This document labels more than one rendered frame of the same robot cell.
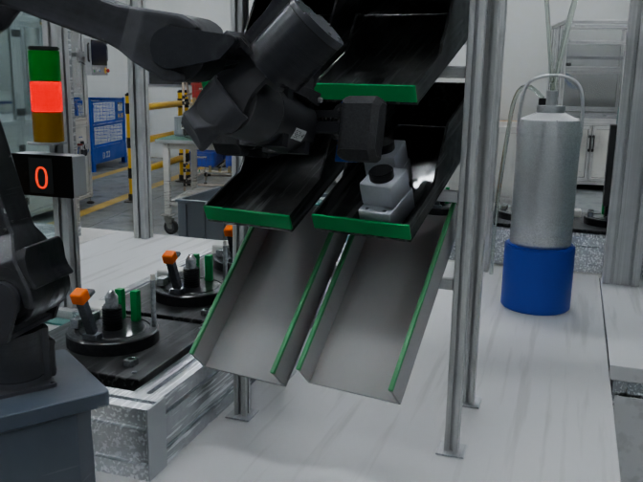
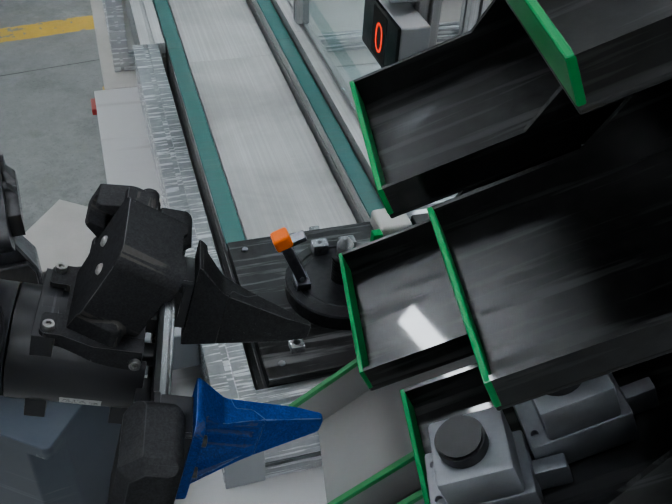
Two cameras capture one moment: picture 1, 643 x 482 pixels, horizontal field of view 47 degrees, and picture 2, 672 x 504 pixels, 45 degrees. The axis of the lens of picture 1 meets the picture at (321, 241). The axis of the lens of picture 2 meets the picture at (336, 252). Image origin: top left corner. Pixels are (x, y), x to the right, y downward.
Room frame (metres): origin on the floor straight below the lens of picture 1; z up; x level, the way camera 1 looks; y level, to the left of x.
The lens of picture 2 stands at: (0.65, -0.25, 1.65)
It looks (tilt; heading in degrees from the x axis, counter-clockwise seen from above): 40 degrees down; 53
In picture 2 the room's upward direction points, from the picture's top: 4 degrees clockwise
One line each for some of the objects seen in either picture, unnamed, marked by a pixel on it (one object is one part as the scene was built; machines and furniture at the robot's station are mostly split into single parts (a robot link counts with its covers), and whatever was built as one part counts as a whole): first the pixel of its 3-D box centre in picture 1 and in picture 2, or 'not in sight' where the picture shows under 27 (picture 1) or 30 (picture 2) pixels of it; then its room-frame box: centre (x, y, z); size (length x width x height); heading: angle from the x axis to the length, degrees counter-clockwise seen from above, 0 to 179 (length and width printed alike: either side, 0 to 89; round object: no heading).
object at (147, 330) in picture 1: (113, 334); (342, 282); (1.10, 0.32, 0.98); 0.14 x 0.14 x 0.02
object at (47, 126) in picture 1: (48, 126); not in sight; (1.27, 0.46, 1.28); 0.05 x 0.05 x 0.05
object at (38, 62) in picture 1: (44, 65); not in sight; (1.27, 0.46, 1.38); 0.05 x 0.05 x 0.05
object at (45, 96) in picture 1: (46, 96); not in sight; (1.27, 0.46, 1.33); 0.05 x 0.05 x 0.05
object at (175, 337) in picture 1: (113, 345); (341, 294); (1.10, 0.32, 0.96); 0.24 x 0.24 x 0.02; 72
